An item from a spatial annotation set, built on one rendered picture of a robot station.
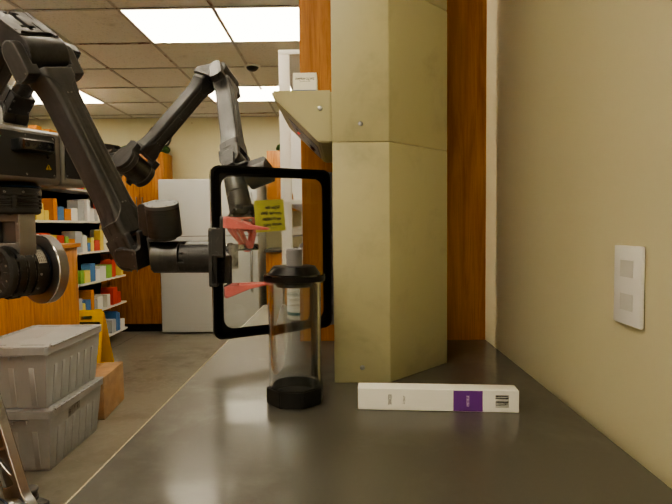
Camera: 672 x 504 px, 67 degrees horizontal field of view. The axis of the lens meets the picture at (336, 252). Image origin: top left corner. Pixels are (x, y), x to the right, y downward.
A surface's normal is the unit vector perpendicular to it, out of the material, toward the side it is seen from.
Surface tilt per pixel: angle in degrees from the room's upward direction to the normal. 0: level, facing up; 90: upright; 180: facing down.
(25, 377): 95
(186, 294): 90
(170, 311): 90
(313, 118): 90
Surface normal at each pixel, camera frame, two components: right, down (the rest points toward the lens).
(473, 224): -0.01, 0.05
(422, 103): 0.70, 0.03
